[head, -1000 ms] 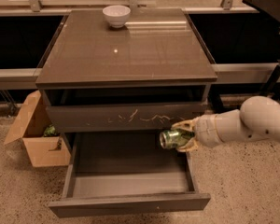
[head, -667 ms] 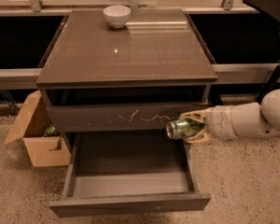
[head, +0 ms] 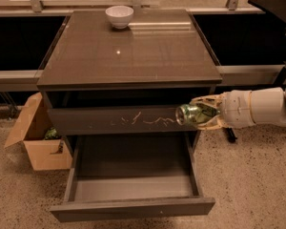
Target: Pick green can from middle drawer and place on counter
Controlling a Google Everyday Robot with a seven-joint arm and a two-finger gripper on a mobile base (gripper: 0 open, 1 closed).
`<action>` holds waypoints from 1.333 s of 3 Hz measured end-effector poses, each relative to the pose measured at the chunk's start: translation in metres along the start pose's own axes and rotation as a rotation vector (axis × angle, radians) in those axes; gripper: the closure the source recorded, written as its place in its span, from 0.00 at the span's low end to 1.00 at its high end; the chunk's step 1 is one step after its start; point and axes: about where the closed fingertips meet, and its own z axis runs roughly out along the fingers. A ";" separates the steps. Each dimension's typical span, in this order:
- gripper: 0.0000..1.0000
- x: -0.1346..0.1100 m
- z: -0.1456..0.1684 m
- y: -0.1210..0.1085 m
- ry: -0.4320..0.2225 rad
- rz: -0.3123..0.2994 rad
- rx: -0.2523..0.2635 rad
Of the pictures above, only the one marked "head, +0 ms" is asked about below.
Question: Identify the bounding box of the grey drawer cabinet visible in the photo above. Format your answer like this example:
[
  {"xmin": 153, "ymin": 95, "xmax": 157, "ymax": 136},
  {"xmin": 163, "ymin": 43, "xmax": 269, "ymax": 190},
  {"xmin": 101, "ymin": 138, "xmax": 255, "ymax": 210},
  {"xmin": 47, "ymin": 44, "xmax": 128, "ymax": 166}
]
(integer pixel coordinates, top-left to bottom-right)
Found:
[{"xmin": 36, "ymin": 9, "xmax": 223, "ymax": 151}]

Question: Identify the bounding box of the white ceramic bowl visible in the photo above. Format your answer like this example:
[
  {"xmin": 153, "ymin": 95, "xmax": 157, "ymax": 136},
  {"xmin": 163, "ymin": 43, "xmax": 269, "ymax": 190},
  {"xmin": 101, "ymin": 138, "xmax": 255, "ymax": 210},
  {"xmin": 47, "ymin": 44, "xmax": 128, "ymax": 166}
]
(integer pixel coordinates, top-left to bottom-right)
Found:
[{"xmin": 105, "ymin": 6, "xmax": 134, "ymax": 29}]

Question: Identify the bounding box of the black table with legs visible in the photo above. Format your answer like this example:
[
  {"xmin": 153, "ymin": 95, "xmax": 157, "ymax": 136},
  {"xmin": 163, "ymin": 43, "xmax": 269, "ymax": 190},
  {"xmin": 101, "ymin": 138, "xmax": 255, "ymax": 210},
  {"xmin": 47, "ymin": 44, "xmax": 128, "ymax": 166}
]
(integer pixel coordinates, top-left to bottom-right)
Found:
[{"xmin": 224, "ymin": 0, "xmax": 286, "ymax": 144}]

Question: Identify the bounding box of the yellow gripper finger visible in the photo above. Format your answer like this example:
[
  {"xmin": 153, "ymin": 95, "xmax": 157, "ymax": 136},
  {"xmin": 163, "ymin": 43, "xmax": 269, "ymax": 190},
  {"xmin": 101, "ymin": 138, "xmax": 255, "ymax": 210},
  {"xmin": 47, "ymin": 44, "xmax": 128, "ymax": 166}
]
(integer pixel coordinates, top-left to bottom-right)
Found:
[
  {"xmin": 190, "ymin": 94, "xmax": 222, "ymax": 109},
  {"xmin": 197, "ymin": 115, "xmax": 226, "ymax": 131}
]

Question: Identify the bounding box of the crushed green soda can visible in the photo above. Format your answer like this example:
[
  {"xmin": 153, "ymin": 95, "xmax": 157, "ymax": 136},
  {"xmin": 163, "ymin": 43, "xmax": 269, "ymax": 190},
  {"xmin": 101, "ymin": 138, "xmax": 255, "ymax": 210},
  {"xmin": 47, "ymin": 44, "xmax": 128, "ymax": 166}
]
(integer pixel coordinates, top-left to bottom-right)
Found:
[{"xmin": 175, "ymin": 103, "xmax": 219, "ymax": 126}]

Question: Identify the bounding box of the open cardboard box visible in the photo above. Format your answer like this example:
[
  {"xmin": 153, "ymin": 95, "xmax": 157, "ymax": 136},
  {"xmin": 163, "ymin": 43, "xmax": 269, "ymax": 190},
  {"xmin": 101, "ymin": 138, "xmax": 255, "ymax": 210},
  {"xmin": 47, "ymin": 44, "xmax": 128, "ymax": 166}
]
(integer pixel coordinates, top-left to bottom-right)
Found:
[{"xmin": 5, "ymin": 93, "xmax": 72, "ymax": 171}]

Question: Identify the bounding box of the green item in box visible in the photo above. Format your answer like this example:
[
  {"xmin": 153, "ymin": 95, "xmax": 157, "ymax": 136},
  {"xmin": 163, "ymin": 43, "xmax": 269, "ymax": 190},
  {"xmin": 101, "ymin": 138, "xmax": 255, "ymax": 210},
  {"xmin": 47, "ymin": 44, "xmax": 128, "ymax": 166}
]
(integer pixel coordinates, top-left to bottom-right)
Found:
[{"xmin": 44, "ymin": 127, "xmax": 60, "ymax": 140}]

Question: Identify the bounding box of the closed grey top drawer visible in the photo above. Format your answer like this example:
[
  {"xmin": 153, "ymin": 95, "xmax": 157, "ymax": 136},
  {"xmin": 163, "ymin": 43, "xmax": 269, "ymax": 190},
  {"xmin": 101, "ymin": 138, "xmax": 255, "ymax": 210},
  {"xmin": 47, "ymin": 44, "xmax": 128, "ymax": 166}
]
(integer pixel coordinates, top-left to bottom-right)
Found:
[{"xmin": 48, "ymin": 105, "xmax": 195, "ymax": 135}]

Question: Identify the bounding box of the open grey middle drawer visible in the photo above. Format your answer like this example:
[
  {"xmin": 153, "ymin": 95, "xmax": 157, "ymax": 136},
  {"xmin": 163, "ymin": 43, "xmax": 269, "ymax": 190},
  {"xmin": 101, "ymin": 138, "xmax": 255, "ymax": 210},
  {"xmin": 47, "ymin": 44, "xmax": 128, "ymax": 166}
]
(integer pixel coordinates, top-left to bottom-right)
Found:
[{"xmin": 51, "ymin": 132, "xmax": 215, "ymax": 222}]

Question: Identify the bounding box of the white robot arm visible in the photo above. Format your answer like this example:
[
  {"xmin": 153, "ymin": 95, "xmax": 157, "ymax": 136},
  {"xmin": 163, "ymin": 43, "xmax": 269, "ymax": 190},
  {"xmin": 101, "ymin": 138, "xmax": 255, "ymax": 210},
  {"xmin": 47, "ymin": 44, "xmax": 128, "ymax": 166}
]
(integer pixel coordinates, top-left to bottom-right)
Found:
[{"xmin": 190, "ymin": 87, "xmax": 286, "ymax": 130}]

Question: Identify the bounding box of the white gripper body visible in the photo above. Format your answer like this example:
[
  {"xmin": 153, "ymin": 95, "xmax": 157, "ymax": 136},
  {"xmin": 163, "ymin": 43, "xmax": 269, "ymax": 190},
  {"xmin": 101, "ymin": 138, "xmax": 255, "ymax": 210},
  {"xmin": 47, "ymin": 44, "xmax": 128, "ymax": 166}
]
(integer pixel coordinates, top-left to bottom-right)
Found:
[{"xmin": 220, "ymin": 90, "xmax": 255, "ymax": 129}]

